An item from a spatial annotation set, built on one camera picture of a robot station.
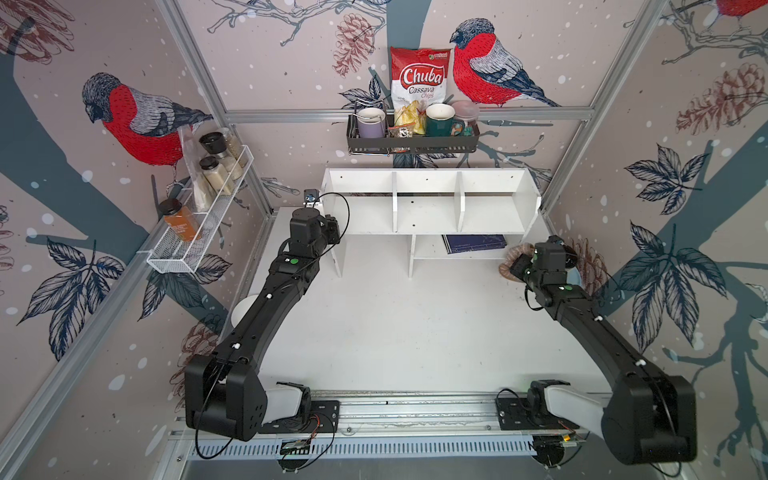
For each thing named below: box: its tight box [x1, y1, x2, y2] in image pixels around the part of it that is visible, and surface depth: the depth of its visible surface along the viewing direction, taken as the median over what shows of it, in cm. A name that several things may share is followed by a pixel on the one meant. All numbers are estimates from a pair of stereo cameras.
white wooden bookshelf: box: [322, 168, 542, 279], surface depth 86 cm
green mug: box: [425, 103, 465, 137], surface depth 85 cm
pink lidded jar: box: [452, 100, 481, 137], surface depth 87 cm
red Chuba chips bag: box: [390, 47, 453, 116], surface depth 81 cm
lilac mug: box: [357, 107, 386, 139], surface depth 84 cm
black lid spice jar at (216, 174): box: [199, 156, 233, 196], surface depth 78 cm
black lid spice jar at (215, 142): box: [199, 131, 243, 180], surface depth 81 cm
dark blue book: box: [441, 234, 508, 254], surface depth 93 cm
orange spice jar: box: [158, 198, 203, 241], surface depth 68 cm
